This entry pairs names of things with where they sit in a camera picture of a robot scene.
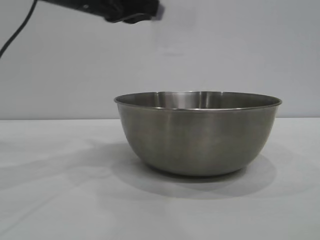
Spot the stainless steel mixing bowl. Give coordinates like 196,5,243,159
113,90,283,178

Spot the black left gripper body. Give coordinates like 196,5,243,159
74,0,166,24

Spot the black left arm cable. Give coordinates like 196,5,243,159
0,0,39,60

